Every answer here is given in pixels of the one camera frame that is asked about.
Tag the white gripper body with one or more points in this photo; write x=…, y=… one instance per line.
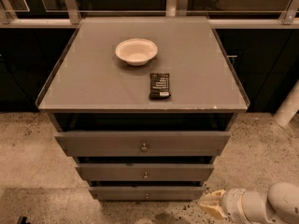
x=231, y=202

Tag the grey top drawer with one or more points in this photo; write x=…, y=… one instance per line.
x=142, y=144

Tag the grey drawer cabinet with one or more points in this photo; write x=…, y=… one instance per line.
x=91, y=89

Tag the grey drawer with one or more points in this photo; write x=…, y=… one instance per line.
x=142, y=144
x=144, y=171
x=146, y=193

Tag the metal window rail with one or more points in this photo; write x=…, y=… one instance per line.
x=221, y=14

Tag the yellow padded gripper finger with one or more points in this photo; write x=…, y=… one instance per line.
x=211, y=204

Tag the white pillar base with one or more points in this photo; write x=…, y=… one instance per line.
x=289, y=107

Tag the white bowl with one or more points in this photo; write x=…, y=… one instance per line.
x=136, y=51

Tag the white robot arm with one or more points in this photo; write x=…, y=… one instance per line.
x=278, y=205

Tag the grey middle drawer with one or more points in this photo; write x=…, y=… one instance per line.
x=144, y=171

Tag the grey bottom drawer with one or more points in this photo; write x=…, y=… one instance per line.
x=146, y=193

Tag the black snack bar packet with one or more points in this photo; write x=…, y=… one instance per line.
x=159, y=86

